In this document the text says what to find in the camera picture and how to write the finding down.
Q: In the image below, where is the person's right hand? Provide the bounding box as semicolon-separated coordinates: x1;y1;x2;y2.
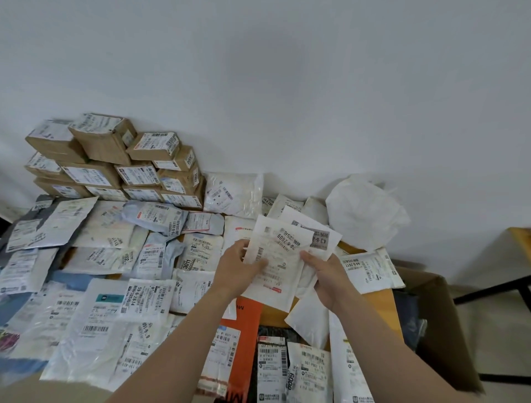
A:
299;250;361;315

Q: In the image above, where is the person's left hand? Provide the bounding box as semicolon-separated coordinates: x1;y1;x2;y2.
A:
211;240;269;301

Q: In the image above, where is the white mailer red square logo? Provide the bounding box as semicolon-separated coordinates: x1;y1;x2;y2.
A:
222;215;257;255

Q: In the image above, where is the small white pouch square label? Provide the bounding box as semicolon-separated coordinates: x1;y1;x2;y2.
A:
176;232;226;273

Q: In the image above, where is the white bubble packet barcode label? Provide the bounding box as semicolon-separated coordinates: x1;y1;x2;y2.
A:
170;268;238;321

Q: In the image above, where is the white bubble packet grey tag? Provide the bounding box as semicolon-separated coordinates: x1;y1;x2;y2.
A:
278;204;344;298

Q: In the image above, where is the white padded packet red strip label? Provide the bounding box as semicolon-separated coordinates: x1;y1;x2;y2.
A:
242;214;317;313

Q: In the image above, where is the orange mailer envelope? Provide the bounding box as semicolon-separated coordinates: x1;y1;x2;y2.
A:
197;297;263;403

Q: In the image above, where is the puffy clear white parcel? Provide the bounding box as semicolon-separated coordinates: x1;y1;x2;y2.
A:
203;171;265;220

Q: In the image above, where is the large white plastic bag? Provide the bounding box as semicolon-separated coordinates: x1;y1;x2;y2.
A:
325;174;412;253

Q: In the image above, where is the glossy white pouch small label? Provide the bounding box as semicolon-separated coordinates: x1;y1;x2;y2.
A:
265;194;306;221

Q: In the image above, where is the small white pouch tagged corner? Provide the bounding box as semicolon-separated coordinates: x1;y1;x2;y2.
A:
285;341;334;403

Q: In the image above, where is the white pouch bold black print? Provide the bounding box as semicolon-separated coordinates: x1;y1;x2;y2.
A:
116;278;178;324

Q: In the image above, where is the light blue-grey soft parcel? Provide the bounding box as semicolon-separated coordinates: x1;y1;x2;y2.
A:
121;200;189;238

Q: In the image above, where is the black bubble mailer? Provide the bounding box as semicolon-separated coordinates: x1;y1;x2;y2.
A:
247;325;292;403

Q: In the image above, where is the cream mailer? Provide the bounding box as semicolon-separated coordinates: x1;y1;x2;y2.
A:
72;200;138;251

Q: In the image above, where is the tall brown box double label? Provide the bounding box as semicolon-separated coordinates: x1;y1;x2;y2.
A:
85;185;130;203

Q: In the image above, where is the brown box white barcode label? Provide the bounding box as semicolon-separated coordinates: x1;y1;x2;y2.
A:
126;131;181;162

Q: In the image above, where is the grey poly mailer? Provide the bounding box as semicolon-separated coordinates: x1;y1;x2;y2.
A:
0;195;91;271

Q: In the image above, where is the white pouch yellow framed label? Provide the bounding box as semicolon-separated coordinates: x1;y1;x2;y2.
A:
24;196;100;251

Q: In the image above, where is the stack of cardboard boxes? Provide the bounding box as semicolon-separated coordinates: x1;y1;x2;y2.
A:
24;112;203;196

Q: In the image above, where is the INS BAHA cardboard box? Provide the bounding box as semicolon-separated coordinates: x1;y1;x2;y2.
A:
34;177;93;199

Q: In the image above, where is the white pouch wide barcode label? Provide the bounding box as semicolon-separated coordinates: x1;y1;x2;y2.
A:
0;247;60;296

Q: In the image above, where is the brown box large label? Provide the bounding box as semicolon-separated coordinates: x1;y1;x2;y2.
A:
24;151;74;182

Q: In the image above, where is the blue plastic mailer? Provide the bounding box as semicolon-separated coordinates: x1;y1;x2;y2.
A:
0;270;97;388

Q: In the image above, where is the person's right forearm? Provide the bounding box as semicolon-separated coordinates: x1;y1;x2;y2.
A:
331;297;482;403

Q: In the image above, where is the person's left forearm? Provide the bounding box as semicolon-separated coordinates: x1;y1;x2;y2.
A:
106;286;233;403

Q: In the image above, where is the dark blue plastic bag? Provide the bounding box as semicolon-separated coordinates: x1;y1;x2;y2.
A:
394;290;429;350

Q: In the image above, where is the wooden table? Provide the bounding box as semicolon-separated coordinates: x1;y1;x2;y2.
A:
0;194;405;403

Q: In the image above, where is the brown cardboard box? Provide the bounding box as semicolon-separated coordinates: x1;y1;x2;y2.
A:
392;265;485;394

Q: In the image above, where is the wooden desk with black legs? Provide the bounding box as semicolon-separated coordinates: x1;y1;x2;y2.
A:
453;227;531;386

